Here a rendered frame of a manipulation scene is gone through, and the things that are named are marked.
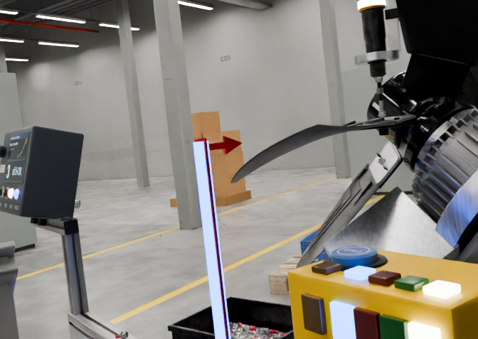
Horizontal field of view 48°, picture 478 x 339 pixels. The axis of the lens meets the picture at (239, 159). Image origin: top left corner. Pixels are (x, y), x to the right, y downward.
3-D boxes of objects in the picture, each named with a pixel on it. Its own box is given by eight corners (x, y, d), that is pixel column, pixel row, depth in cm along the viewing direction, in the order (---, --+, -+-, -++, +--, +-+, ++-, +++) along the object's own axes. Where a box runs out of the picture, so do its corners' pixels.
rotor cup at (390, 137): (447, 169, 97) (398, 127, 105) (492, 102, 89) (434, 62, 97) (397, 180, 89) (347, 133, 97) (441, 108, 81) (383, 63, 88)
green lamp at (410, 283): (430, 286, 38) (429, 278, 38) (415, 293, 37) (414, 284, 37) (409, 282, 39) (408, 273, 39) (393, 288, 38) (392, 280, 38)
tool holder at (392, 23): (413, 58, 88) (407, -2, 88) (412, 54, 81) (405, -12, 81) (358, 66, 91) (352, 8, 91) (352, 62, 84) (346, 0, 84)
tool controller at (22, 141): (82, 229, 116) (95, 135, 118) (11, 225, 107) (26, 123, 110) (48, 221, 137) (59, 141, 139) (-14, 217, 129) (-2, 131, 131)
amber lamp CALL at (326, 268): (342, 271, 44) (341, 263, 44) (326, 276, 43) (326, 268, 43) (326, 267, 46) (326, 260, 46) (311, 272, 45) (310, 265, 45)
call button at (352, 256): (388, 266, 46) (387, 246, 46) (357, 277, 44) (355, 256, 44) (353, 260, 49) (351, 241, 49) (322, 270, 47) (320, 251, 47)
